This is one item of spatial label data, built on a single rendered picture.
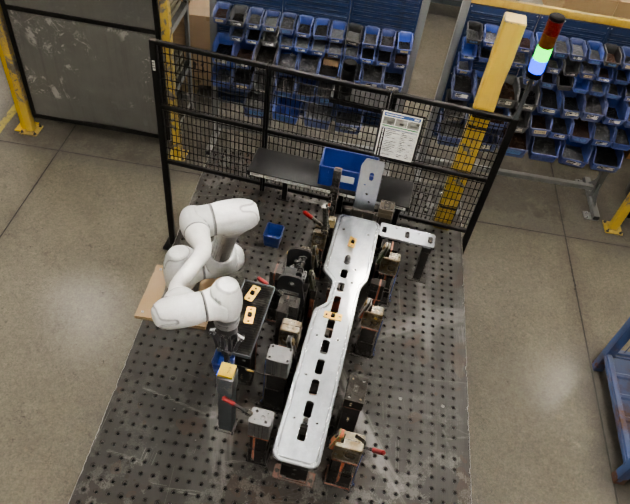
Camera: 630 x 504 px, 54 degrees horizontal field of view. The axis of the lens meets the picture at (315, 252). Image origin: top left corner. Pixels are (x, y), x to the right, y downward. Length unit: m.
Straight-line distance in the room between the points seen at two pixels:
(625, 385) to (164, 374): 2.71
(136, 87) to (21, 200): 1.16
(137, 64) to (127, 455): 2.86
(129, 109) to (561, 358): 3.55
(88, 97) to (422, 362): 3.24
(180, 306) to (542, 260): 3.36
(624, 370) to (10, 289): 3.86
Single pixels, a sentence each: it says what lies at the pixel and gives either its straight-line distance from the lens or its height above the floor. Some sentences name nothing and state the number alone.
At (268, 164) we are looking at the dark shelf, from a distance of 3.43.
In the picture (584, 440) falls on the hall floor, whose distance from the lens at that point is 4.09.
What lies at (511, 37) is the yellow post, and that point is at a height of 1.93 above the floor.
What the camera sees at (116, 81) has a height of 0.60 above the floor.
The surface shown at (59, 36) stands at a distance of 4.87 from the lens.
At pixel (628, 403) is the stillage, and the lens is 4.15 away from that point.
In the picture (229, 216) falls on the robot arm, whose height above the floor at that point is 1.48.
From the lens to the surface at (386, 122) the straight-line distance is 3.27.
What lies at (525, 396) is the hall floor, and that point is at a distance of 4.07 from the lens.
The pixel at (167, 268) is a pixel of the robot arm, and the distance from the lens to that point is 3.04.
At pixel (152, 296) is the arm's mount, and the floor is 0.71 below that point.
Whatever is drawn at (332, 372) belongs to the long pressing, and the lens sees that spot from 2.63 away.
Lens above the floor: 3.24
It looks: 48 degrees down
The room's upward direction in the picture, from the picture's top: 9 degrees clockwise
